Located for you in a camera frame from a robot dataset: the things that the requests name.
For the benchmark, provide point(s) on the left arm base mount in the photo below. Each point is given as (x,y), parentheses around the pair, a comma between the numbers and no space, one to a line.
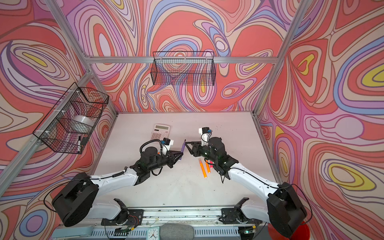
(130,218)

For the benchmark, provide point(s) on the black wire basket back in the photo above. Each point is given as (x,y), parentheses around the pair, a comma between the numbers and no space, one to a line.
(183,68)

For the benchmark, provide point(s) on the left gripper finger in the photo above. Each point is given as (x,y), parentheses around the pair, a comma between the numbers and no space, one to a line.
(177,157)
(175,153)

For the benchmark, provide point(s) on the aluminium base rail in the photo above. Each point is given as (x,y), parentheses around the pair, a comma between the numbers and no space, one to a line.
(204,220)

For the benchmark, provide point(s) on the purple marker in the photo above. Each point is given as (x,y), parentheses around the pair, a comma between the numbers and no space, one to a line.
(182,149)

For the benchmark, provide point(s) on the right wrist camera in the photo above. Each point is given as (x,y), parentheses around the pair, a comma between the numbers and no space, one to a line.
(205,134)

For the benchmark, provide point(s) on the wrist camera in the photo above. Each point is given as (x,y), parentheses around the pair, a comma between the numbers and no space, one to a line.
(166,143)
(205,134)

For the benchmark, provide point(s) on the small white clock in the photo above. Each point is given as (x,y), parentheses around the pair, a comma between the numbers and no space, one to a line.
(153,233)

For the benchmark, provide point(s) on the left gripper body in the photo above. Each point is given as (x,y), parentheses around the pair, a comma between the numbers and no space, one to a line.
(160,162)

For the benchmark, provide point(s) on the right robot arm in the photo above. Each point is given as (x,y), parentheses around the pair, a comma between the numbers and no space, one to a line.
(282,206)

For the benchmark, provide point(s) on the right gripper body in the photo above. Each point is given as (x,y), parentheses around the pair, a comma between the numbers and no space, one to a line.
(205,153)

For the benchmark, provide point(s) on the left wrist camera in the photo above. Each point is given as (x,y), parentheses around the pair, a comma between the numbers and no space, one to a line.
(166,143)

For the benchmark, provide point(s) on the black marker in basket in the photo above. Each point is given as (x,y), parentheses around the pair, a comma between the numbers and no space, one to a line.
(79,145)

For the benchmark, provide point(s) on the pink calculator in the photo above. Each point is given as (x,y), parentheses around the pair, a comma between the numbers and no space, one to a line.
(160,132)

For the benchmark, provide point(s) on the black wire basket left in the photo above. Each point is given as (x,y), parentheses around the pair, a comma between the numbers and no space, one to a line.
(59,132)

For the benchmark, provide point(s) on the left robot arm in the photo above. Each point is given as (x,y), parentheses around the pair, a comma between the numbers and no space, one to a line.
(76,201)

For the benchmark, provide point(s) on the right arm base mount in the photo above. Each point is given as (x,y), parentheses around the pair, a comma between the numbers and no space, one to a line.
(231,216)

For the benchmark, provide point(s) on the black wire basket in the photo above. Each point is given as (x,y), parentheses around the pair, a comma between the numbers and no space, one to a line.
(59,132)
(183,68)

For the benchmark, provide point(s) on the silver tape roll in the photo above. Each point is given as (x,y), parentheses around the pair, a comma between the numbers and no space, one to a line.
(83,120)

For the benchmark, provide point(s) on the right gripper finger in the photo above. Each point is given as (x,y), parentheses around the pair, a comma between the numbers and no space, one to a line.
(193,145)
(196,152)

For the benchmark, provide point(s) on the orange marker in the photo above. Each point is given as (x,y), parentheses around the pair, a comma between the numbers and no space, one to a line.
(208,167)
(202,168)

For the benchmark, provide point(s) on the red bucket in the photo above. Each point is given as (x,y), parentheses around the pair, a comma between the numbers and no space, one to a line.
(302,233)

